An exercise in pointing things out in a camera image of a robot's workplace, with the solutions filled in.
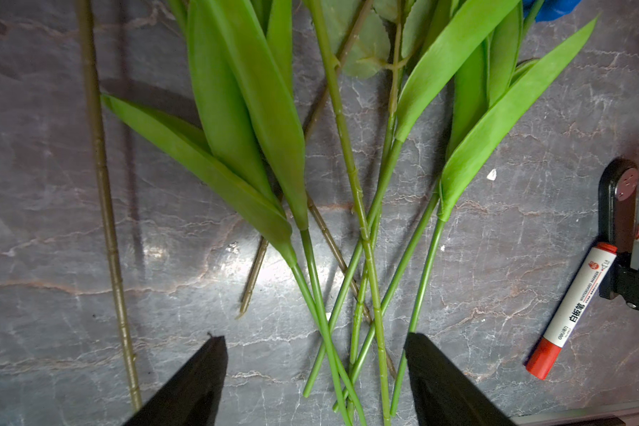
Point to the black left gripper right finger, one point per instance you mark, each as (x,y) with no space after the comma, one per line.
(442,394)

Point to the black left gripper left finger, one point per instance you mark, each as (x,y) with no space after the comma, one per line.
(193,394)

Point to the red capped white marker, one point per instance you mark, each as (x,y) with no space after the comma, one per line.
(586,282)

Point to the black stapler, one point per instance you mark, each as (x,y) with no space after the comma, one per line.
(618,224)

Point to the blue tulip pair right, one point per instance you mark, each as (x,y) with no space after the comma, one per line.
(475,47)

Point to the red gerbera flower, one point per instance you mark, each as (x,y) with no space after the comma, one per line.
(85,21)

